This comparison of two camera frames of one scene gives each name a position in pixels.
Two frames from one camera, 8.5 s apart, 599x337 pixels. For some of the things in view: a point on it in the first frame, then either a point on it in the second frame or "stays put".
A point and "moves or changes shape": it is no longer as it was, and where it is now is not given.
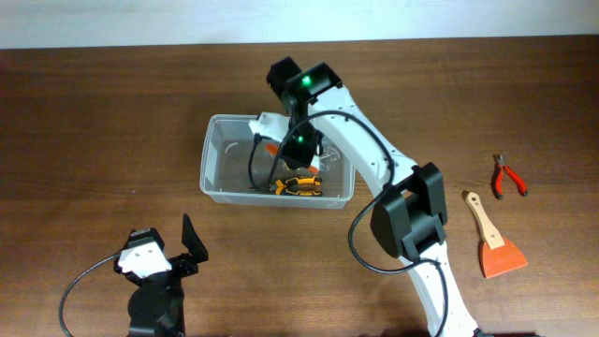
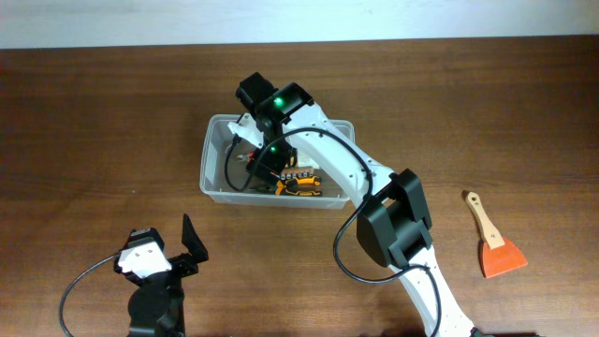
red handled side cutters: x=502 y=167 → x=246 y=157
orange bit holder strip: x=273 y=150 moves or changes shape
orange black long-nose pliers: x=308 y=185 stays put
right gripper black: x=300 y=154 → x=277 y=161
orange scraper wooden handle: x=498 y=256 stays put
